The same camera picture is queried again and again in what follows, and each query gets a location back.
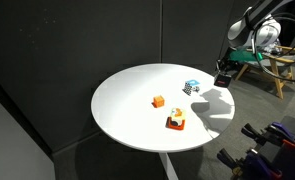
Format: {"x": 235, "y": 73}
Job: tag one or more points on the purple clamp with orange tip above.
{"x": 283, "y": 133}

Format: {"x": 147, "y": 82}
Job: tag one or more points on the black soft letter A block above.
{"x": 222, "y": 80}

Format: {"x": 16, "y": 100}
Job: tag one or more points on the small orange wooden cube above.
{"x": 158, "y": 101}

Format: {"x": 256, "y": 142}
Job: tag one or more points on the white table pedestal leg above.
{"x": 168, "y": 166}

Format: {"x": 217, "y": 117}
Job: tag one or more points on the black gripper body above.
{"x": 232, "y": 62}

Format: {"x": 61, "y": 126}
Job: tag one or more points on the blue soft number 4 block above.
{"x": 190, "y": 87}

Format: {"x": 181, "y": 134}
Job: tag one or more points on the large purple black clamp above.
{"x": 253, "y": 165}

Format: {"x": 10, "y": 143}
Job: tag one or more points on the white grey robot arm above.
{"x": 257, "y": 30}

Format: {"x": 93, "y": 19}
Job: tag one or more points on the wooden sawhorse stool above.
{"x": 280, "y": 70}

